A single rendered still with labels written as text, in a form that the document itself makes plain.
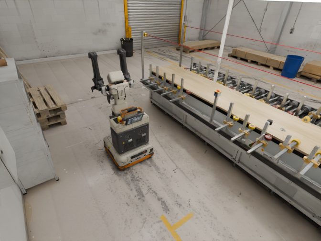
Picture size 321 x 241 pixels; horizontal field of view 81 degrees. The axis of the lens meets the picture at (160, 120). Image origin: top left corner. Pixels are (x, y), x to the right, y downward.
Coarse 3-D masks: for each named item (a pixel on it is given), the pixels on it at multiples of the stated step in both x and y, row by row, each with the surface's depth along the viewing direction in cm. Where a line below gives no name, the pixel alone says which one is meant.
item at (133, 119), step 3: (138, 114) 255; (141, 114) 257; (129, 117) 248; (132, 117) 250; (135, 117) 254; (138, 117) 259; (141, 117) 264; (123, 120) 253; (126, 120) 252; (129, 120) 253; (132, 120) 258; (135, 120) 262; (138, 120) 267; (126, 123) 255; (129, 123) 260
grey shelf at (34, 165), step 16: (16, 64) 254; (0, 80) 185; (16, 80) 188; (0, 96) 187; (16, 96) 195; (0, 112) 194; (16, 112) 202; (32, 112) 259; (16, 128) 209; (32, 128) 219; (16, 144) 217; (32, 144) 228; (16, 160) 226; (32, 160) 238; (48, 160) 250; (32, 176) 248; (48, 176) 262
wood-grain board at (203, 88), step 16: (176, 80) 375; (192, 80) 378; (208, 80) 381; (208, 96) 320; (224, 96) 322; (240, 96) 324; (240, 112) 278; (256, 112) 279; (272, 112) 281; (256, 128) 250; (272, 128) 246; (288, 128) 248; (304, 128) 249; (320, 128) 250; (288, 144) 222; (304, 144) 221; (320, 144) 222; (320, 160) 199
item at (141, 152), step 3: (144, 150) 296; (147, 150) 300; (135, 153) 288; (138, 153) 291; (141, 153) 296; (144, 153) 299; (129, 156) 282; (132, 156) 286; (135, 156) 290; (138, 156) 294; (129, 159) 285
